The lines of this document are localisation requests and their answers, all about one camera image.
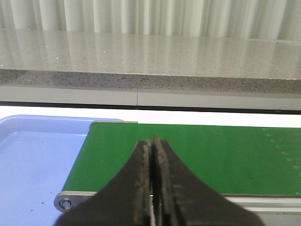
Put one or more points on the white pleated curtain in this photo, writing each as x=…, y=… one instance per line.
x=256, y=19

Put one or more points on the grey stone counter ledge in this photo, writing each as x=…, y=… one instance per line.
x=128, y=61

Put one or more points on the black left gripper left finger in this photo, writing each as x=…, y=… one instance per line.
x=124, y=201

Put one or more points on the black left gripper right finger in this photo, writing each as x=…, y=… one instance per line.
x=182, y=199

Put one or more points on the silver conveyor frame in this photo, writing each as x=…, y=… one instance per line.
x=134, y=174

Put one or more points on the green conveyor belt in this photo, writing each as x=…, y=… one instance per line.
x=232, y=160

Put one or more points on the blue plastic tray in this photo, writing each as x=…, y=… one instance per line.
x=36, y=156

